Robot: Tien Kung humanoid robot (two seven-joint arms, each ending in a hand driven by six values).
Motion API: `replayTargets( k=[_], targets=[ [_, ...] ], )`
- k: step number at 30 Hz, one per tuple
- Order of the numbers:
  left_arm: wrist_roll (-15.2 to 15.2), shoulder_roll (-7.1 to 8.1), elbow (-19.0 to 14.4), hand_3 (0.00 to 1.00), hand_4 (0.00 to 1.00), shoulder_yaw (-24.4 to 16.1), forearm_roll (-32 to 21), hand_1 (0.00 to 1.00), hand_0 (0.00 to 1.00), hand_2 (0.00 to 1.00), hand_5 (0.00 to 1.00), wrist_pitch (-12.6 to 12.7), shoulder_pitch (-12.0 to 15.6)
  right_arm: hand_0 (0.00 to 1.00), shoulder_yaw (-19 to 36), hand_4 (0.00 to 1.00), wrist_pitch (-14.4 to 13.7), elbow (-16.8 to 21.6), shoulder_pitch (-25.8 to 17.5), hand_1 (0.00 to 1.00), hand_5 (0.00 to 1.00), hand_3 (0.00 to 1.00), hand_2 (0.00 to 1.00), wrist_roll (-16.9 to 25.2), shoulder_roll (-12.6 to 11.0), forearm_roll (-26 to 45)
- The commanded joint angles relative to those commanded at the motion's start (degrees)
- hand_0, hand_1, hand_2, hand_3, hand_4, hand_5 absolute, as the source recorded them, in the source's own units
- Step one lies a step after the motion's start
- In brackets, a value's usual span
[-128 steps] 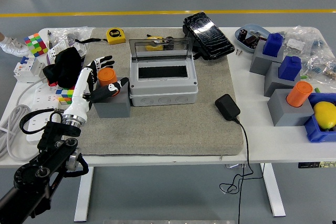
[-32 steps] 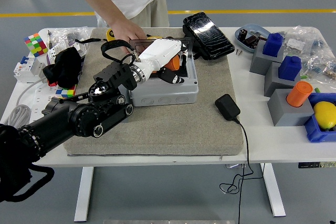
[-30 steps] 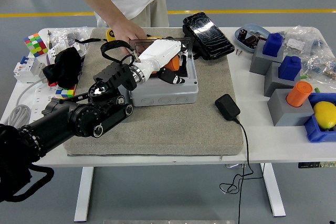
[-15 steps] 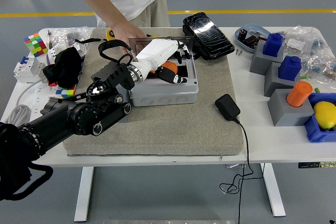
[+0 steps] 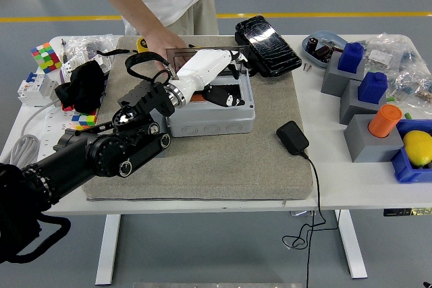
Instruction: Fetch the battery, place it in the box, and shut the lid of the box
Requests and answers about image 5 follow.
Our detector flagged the person's right hand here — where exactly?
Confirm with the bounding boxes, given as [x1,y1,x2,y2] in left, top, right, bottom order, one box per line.
[141,27,188,70]

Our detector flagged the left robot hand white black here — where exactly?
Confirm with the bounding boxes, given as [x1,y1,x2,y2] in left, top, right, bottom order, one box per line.
[173,48,250,109]

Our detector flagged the grey junction box with lid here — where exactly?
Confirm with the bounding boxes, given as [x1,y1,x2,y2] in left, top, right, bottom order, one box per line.
[165,47,257,138]

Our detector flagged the square yellow tape measure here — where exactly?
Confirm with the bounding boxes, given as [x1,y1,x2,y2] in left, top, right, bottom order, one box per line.
[96,36,150,57]

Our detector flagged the grey block with round hole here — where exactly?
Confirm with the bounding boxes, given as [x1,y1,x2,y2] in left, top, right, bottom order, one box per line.
[150,107,169,159]

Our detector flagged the black crackle-pattern case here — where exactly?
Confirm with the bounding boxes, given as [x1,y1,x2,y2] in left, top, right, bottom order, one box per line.
[234,15,303,79]

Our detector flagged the clear plastic bag of parts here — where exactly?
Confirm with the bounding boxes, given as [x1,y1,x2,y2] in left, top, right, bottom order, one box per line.
[65,34,122,58]

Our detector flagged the black table control panel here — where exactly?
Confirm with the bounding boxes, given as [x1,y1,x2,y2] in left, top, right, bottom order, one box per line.
[383,207,432,217]

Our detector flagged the white table leg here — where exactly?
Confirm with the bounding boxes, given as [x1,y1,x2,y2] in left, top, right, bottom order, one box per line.
[95,213,122,285]
[338,209,368,279]

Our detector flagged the black cloth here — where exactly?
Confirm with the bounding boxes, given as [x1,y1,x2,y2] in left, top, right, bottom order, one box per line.
[55,62,106,114]

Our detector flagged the grey-brown mat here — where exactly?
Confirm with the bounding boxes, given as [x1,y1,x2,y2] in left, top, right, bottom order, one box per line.
[82,34,314,201]

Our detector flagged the small multicolour puzzle cube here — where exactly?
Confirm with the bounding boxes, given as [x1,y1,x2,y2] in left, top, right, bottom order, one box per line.
[71,109,99,132]

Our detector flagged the blue-grey dish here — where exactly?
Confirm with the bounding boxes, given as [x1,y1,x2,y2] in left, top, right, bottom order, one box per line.
[301,30,348,68]

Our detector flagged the black power adapter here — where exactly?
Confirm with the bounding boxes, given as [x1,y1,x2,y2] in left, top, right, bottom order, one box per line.
[276,120,310,156]

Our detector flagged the large multicolour puzzle cube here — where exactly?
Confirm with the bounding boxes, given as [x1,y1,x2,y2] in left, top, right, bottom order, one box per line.
[30,42,64,74]

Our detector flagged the blue plastic bin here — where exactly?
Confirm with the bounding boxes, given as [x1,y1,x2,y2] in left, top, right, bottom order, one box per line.
[391,119,432,184]

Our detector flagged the brown electronic parts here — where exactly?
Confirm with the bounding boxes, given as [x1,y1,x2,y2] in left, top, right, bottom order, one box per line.
[313,40,335,63]

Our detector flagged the grey holder block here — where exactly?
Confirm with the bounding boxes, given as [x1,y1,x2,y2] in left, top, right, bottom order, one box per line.
[320,51,367,97]
[339,79,387,125]
[344,114,406,163]

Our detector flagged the white circuit breaker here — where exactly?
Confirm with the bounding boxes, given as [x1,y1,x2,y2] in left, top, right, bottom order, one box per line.
[17,72,60,107]

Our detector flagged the yellow lemon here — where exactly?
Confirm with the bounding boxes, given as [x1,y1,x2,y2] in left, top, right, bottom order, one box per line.
[403,129,432,167]

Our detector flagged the white power strip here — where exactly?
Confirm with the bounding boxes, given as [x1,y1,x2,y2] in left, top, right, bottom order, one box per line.
[20,104,80,156]

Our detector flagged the blue bottle-shaped block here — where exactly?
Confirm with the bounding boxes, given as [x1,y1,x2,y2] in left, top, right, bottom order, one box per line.
[337,42,365,74]
[357,71,388,105]

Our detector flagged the clear bag of white parts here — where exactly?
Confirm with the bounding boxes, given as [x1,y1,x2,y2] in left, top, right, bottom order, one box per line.
[359,33,419,73]

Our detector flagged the clear bag of resistors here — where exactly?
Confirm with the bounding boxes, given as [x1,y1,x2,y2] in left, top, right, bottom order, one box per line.
[386,65,432,107]

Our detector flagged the black adapter cord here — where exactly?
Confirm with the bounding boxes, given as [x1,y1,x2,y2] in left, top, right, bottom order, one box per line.
[281,151,339,288]

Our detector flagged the white power cable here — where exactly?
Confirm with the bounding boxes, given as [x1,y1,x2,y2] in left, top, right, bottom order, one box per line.
[0,98,60,169]

